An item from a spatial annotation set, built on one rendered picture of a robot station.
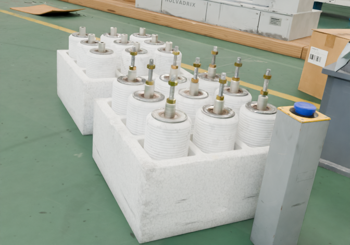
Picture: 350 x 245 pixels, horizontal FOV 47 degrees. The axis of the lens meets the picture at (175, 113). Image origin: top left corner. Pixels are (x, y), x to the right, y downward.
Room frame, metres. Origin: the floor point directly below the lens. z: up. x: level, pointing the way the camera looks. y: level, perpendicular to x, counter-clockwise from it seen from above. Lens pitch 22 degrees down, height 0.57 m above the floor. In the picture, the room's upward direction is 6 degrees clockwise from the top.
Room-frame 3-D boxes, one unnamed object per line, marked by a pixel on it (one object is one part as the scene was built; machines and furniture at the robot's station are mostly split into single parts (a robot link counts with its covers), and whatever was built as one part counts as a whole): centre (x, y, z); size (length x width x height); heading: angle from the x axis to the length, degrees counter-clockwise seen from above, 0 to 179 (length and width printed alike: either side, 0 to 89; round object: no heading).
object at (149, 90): (0.88, 0.07, 0.26); 0.02 x 0.02 x 0.03
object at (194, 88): (0.93, -0.04, 0.26); 0.02 x 0.02 x 0.03
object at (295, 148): (0.71, -0.24, 0.16); 0.07 x 0.07 x 0.31; 27
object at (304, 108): (0.71, -0.24, 0.32); 0.04 x 0.04 x 0.02
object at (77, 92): (1.41, 0.21, 0.09); 0.39 x 0.39 x 0.18; 29
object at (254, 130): (0.88, -0.20, 0.16); 0.10 x 0.10 x 0.18
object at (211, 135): (0.83, -0.09, 0.16); 0.10 x 0.10 x 0.18
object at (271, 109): (0.88, -0.20, 0.25); 0.08 x 0.08 x 0.01
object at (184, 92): (0.93, -0.04, 0.25); 0.08 x 0.08 x 0.01
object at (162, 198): (0.93, -0.04, 0.09); 0.39 x 0.39 x 0.18; 27
